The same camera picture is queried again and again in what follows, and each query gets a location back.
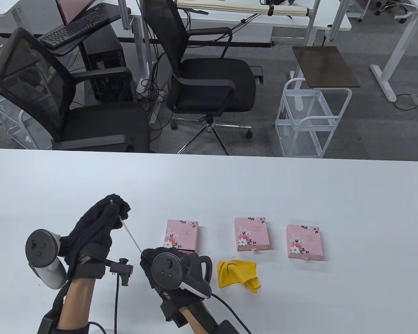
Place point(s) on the person's left hand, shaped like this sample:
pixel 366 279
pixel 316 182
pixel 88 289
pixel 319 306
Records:
pixel 90 236

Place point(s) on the person's right forearm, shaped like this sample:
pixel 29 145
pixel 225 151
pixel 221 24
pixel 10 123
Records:
pixel 195 321

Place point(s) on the pink floral box sleeve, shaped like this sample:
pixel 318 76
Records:
pixel 304 241

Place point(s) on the person's right hand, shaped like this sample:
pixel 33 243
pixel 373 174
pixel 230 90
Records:
pixel 181 299

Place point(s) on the yellow cloth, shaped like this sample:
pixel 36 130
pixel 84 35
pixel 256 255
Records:
pixel 235 273

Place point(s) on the dark wooden board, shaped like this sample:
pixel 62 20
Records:
pixel 325 66

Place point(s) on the black keyboard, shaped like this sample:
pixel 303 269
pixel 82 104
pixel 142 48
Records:
pixel 69 31

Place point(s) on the grey handheld controller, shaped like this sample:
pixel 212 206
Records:
pixel 165 269
pixel 40 248

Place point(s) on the black keyboard tray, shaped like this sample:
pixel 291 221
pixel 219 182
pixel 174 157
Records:
pixel 90 35

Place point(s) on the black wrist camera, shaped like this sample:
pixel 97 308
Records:
pixel 123 269
pixel 174 313

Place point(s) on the white desk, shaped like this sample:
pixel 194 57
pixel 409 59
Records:
pixel 31 14
pixel 292 21
pixel 404 38

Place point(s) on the black mesh office chair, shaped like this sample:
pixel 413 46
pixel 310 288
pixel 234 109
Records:
pixel 101 128

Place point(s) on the distant chair base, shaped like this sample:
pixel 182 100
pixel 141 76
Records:
pixel 390 5

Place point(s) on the black office chair chrome base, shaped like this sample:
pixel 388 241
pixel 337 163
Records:
pixel 209 80

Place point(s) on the person's left forearm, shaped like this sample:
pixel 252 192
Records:
pixel 76 302

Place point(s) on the black computer tower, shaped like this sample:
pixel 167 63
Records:
pixel 104 62

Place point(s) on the black forearm sensor box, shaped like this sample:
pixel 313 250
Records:
pixel 230 327
pixel 47 323

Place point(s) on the pink floral jewelry box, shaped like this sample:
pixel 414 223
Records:
pixel 182 233
pixel 252 231

